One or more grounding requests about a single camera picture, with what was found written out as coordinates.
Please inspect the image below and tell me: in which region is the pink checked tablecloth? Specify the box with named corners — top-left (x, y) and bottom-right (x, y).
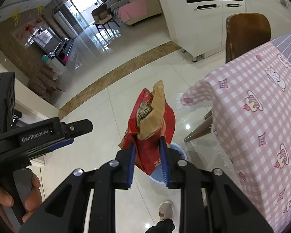
top-left (180, 35), bottom-right (291, 233)

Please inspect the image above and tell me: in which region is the standing air conditioner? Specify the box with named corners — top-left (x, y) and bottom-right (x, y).
top-left (54, 11), bottom-right (66, 40)

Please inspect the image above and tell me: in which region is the pink blanket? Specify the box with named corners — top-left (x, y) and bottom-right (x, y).
top-left (118, 0), bottom-right (148, 23)

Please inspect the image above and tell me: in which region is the white cabinet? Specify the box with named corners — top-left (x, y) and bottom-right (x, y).
top-left (152, 0), bottom-right (245, 63)

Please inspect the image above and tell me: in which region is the dark armchair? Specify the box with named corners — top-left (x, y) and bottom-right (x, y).
top-left (91, 3), bottom-right (121, 32)

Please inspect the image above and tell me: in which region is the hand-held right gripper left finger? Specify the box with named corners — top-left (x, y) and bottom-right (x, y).
top-left (21, 141), bottom-right (137, 233)

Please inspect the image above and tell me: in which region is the television stand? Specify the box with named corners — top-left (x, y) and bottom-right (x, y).
top-left (47, 37), bottom-right (74, 66)

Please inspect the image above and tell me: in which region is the light blue bin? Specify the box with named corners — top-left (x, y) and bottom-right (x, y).
top-left (149, 142), bottom-right (188, 184)

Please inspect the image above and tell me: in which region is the red paper bag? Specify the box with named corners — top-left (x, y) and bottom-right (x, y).
top-left (118, 80), bottom-right (176, 176)

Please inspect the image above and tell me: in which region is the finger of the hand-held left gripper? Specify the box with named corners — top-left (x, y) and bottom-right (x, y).
top-left (46, 137), bottom-right (75, 153)
top-left (60, 119), bottom-right (94, 140)

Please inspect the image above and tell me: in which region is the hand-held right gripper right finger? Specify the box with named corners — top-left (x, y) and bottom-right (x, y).
top-left (159, 137), bottom-right (274, 233)

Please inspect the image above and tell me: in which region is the person's left hand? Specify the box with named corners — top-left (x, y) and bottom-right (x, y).
top-left (0, 173), bottom-right (43, 233)

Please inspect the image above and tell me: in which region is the cream sofa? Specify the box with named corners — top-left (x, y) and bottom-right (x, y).
top-left (110, 0), bottom-right (164, 27)

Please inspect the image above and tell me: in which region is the white slipper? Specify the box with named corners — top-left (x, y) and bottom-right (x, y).
top-left (158, 200), bottom-right (175, 221)

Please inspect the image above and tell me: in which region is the person's dark trouser leg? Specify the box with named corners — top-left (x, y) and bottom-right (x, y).
top-left (144, 219), bottom-right (176, 233)

